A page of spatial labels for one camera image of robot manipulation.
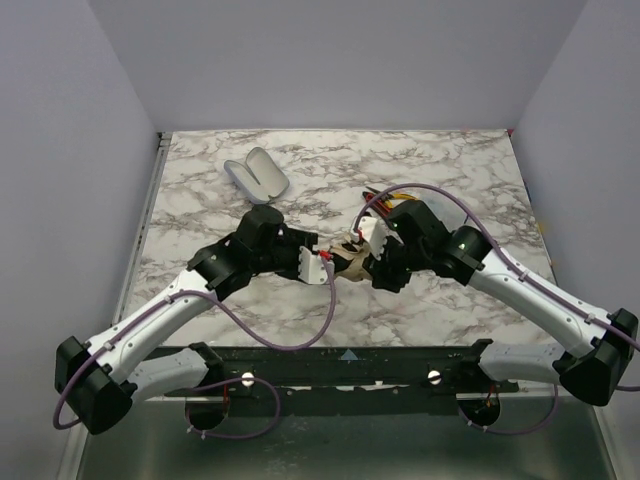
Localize beige umbrella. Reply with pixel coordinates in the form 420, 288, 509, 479
328, 234, 373, 283

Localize purple umbrella case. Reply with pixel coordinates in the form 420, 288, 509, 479
224, 147, 290, 205

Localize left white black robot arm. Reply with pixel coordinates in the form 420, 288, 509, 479
54, 205, 333, 434

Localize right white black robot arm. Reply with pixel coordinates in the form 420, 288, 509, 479
364, 200, 639, 406

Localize clear plastic box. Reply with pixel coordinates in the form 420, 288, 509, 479
422, 192, 469, 230

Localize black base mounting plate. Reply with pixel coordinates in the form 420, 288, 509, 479
188, 340, 518, 417

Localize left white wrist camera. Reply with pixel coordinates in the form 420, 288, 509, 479
297, 246, 334, 285

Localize yellow handled pliers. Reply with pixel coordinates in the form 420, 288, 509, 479
362, 187, 416, 208

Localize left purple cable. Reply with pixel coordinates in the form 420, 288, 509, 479
53, 249, 337, 441

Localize purple cable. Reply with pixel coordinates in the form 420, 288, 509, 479
53, 249, 337, 441
352, 183, 640, 436

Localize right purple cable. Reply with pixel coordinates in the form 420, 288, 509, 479
352, 183, 640, 436

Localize aluminium frame rail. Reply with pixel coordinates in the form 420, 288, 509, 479
160, 385, 554, 402

